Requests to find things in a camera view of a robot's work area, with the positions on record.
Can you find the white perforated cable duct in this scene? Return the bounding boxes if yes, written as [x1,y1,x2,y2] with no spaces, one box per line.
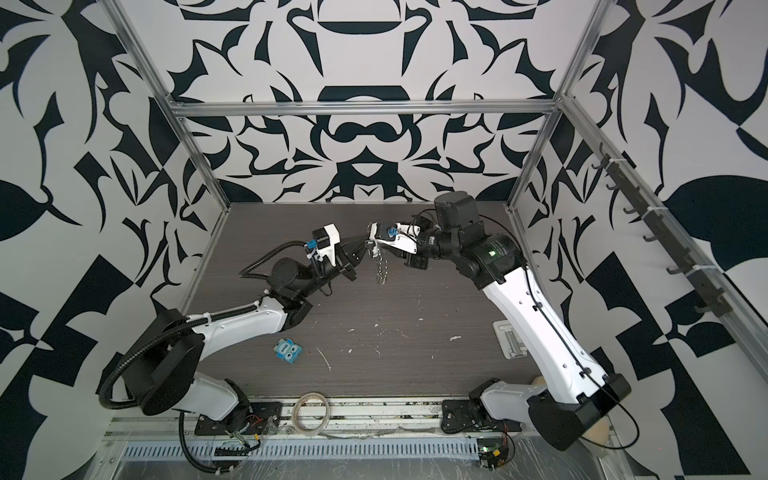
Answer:
[119,439,481,462]

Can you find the green circuit board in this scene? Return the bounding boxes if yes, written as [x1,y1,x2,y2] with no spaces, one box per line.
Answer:
[477,435,516,470]

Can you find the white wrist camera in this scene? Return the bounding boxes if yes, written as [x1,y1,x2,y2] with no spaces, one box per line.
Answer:
[305,223,340,266]
[368,222,421,254]

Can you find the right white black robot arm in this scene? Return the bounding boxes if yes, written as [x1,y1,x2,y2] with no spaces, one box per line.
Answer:
[405,191,631,451]

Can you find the silver keyring with keys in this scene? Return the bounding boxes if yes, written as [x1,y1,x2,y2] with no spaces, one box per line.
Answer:
[368,240,388,285]

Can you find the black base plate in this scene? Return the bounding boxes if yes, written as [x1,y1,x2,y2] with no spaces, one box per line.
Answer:
[440,399,518,435]
[194,401,283,436]

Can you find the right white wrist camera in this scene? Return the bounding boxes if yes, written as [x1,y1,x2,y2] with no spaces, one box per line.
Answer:
[368,222,421,254]

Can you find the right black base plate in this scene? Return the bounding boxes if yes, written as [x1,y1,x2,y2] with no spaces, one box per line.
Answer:
[440,399,518,435]

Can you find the black hook rail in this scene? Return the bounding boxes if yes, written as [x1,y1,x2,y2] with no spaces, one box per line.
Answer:
[594,145,733,318]

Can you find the white tray on table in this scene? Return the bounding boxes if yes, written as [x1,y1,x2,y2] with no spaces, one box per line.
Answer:
[492,320,528,360]

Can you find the blue owl eraser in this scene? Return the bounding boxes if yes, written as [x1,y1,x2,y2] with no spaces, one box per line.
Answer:
[273,338,303,364]

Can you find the clear tape roll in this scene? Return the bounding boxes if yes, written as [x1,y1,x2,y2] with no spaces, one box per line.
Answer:
[290,392,331,437]

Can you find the black corrugated cable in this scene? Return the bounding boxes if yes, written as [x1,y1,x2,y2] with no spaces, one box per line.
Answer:
[97,239,313,475]

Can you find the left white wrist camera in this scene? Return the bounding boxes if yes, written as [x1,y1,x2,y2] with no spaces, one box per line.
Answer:
[305,223,340,266]

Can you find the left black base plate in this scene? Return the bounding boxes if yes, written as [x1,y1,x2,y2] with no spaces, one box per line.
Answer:
[194,401,283,436]

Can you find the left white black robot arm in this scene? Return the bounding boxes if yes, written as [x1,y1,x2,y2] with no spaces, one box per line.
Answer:
[120,237,368,428]

